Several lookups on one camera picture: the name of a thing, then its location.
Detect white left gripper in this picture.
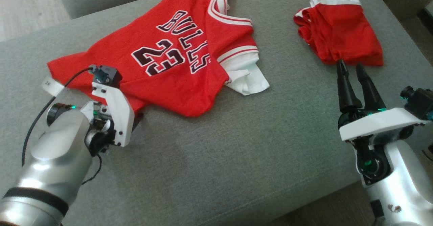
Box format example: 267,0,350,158
81,82,145,155

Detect large grey sofa seat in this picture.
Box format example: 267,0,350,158
0,0,433,226

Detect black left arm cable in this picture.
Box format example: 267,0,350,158
21,66,104,186

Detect red Bulls basketball jersey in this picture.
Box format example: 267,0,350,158
47,0,270,118

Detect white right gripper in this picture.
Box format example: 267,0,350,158
336,59,431,186

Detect red basketball shorts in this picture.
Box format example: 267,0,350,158
293,0,385,67

